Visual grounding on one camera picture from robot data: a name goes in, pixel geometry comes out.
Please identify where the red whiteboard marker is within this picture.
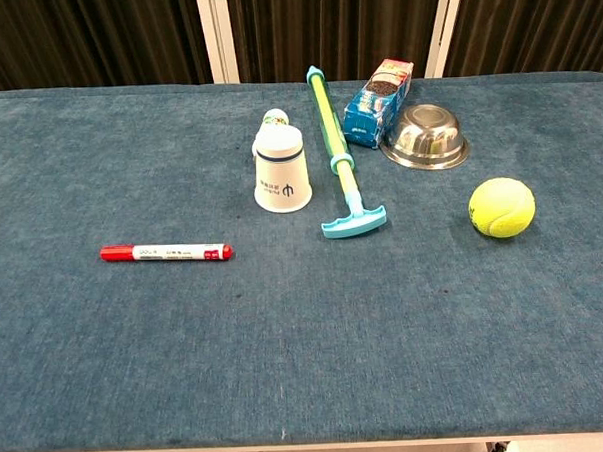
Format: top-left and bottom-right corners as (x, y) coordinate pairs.
(99, 239), (234, 267)

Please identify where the white paper cup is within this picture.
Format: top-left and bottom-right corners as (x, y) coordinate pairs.
(250, 123), (315, 215)

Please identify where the green and blue water pump toy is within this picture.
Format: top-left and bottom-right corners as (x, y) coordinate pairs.
(304, 61), (389, 242)

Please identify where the blue velvet tablecloth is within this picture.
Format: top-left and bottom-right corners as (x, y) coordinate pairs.
(0, 64), (603, 452)

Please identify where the small white plastic bottle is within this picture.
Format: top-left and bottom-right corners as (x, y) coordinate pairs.
(249, 107), (292, 158)

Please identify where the blue cookie box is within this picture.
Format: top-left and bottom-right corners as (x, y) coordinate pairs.
(339, 57), (419, 152)

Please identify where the stainless steel bowl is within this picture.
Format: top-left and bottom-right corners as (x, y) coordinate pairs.
(377, 102), (472, 173)

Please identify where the yellow tennis ball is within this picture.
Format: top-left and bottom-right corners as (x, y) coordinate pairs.
(467, 176), (538, 241)

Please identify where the dark pleated curtain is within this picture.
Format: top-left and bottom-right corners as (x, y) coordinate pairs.
(0, 0), (603, 103)

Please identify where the white partition frame post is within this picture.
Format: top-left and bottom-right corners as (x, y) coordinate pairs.
(421, 0), (470, 79)
(194, 0), (241, 86)

